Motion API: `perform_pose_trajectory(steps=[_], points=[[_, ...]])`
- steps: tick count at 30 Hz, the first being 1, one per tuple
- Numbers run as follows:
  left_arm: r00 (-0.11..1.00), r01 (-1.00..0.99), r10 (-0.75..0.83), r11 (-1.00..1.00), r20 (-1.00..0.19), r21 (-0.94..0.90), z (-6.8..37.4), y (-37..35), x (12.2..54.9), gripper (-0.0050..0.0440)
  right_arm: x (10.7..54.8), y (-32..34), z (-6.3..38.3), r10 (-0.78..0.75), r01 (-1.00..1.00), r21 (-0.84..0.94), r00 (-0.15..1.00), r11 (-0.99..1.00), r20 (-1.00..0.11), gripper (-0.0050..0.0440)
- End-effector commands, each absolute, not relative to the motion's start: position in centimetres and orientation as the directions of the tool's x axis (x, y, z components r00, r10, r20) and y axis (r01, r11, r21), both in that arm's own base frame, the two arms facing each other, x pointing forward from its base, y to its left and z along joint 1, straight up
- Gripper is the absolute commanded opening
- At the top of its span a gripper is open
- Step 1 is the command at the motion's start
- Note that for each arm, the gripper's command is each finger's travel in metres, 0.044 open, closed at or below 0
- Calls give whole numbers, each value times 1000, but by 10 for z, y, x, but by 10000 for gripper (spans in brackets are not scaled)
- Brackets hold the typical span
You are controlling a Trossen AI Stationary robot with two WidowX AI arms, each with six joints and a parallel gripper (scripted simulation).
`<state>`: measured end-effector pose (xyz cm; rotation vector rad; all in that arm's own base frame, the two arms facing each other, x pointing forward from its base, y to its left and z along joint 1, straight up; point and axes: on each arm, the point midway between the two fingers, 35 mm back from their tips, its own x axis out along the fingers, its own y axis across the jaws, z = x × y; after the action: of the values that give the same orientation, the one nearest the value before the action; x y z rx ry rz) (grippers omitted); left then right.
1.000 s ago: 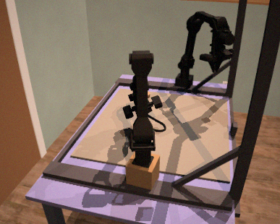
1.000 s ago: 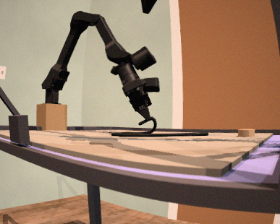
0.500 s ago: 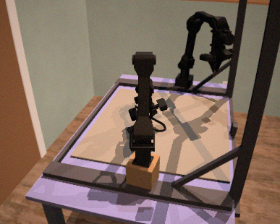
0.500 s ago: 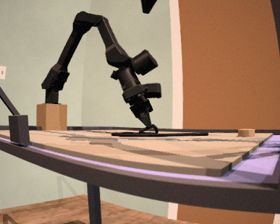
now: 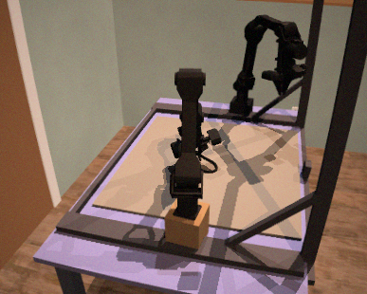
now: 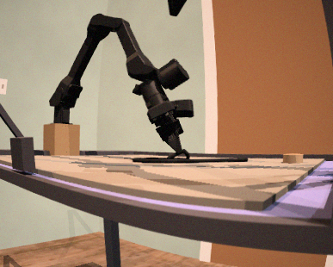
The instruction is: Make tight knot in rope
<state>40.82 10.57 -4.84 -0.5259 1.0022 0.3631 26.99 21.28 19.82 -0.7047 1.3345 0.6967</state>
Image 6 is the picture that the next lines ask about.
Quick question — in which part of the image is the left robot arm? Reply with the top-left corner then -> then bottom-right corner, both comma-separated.
49,13 -> 194,124

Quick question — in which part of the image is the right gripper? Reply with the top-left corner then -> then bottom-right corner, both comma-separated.
168,0 -> 187,16

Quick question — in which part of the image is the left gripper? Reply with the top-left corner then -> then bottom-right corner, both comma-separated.
145,93 -> 183,153

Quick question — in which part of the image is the black rope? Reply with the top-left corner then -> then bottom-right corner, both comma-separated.
133,149 -> 248,163

